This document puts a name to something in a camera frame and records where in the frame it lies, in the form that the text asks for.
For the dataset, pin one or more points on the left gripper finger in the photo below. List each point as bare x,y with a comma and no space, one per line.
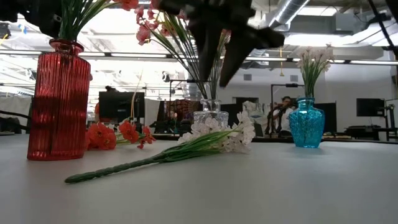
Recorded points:
53,26

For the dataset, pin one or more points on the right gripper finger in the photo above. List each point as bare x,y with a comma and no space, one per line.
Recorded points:
206,53
236,53

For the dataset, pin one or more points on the red artificial flower bunch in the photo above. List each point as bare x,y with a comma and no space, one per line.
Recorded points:
66,28
99,137
129,3

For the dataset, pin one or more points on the white artificial flower bunch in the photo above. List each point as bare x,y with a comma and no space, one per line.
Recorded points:
124,168
314,56

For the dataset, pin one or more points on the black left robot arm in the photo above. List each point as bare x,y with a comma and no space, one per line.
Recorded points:
9,9

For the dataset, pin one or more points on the clear glass vase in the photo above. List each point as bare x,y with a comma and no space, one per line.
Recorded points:
211,109

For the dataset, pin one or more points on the red ribbed glass vase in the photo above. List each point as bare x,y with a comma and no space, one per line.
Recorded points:
59,109

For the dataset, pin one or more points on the blue glass vase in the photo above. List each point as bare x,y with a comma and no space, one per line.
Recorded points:
306,124

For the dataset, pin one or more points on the white draped cloth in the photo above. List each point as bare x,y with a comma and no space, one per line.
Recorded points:
253,107

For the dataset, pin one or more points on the black metal stand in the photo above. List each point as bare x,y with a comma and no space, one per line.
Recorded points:
293,85

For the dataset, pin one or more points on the black computer monitor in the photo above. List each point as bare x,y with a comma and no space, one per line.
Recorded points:
121,105

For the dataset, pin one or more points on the black work table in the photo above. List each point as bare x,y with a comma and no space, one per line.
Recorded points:
362,128

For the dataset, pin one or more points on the black wall screen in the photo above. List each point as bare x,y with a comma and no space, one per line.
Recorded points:
370,107

